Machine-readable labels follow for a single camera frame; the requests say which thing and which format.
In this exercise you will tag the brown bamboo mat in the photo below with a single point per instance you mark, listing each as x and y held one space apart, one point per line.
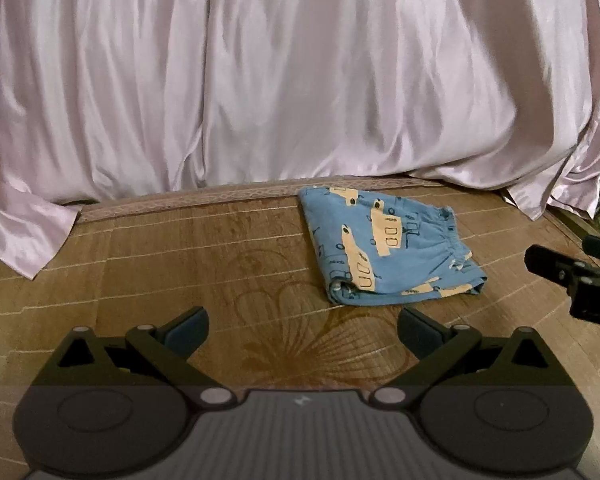
252 266

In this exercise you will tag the white satin sheet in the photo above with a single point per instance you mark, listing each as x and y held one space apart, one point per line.
112 99

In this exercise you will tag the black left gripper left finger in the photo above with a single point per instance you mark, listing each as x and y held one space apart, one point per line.
147 353

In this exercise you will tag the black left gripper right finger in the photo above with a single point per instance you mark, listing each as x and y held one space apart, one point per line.
462 353

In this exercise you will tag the blue yellow patterned pants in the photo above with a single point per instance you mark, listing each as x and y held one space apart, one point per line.
375 249

